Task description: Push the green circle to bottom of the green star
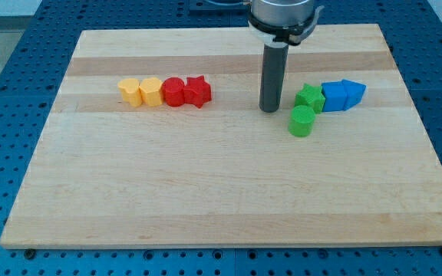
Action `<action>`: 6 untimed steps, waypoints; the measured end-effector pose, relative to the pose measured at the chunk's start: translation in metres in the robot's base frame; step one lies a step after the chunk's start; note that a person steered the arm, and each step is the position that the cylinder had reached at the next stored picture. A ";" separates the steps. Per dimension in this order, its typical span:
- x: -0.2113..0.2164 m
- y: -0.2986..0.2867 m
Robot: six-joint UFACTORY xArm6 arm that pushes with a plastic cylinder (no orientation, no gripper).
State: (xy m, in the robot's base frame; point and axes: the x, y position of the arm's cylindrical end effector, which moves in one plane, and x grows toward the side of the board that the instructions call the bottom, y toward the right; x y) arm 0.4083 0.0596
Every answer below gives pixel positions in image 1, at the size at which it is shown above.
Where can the light wooden board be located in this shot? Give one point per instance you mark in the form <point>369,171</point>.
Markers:
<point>105,174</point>

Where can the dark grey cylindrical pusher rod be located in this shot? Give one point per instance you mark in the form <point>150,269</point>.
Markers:
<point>272,77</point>

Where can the blue pentagon block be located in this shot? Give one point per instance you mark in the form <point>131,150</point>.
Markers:
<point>355,92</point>

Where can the yellow hexagon block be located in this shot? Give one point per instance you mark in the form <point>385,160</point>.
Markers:
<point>151,93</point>

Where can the yellow heart block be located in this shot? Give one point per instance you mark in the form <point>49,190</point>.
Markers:
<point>130,91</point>

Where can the blue cube block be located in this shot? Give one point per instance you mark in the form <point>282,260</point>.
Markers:
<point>335,96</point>

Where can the green star block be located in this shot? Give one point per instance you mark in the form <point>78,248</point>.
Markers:
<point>311,96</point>

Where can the red cylinder block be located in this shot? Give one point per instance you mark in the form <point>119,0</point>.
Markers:
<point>173,91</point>

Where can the green cylinder block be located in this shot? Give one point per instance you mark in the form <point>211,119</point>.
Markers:
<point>301,121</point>

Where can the red star block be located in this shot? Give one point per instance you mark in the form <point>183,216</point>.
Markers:
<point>197,91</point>

